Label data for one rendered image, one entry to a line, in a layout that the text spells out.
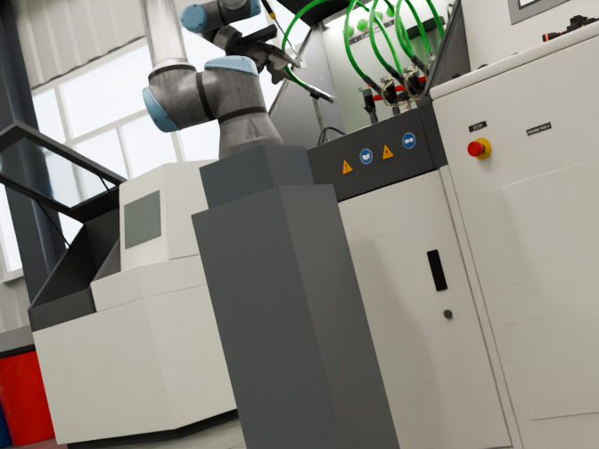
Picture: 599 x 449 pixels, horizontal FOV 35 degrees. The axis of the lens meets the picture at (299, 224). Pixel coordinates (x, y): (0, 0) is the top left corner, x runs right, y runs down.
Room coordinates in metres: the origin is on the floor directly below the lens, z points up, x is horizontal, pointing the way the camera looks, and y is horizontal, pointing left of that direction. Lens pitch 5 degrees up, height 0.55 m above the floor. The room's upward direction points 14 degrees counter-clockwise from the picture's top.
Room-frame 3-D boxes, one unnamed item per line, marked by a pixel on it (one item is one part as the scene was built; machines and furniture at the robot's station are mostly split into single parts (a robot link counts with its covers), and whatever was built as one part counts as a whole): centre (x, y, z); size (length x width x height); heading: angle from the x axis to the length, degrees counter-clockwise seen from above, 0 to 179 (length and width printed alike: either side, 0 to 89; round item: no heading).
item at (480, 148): (2.18, -0.44, 0.80); 0.05 x 0.04 x 0.05; 50
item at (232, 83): (2.11, 0.07, 1.07); 0.13 x 0.12 x 0.14; 82
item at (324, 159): (2.50, -0.13, 0.87); 0.62 x 0.04 x 0.16; 50
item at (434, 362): (2.49, -0.12, 0.44); 0.65 x 0.02 x 0.68; 50
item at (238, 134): (2.11, 0.07, 0.95); 0.15 x 0.15 x 0.10
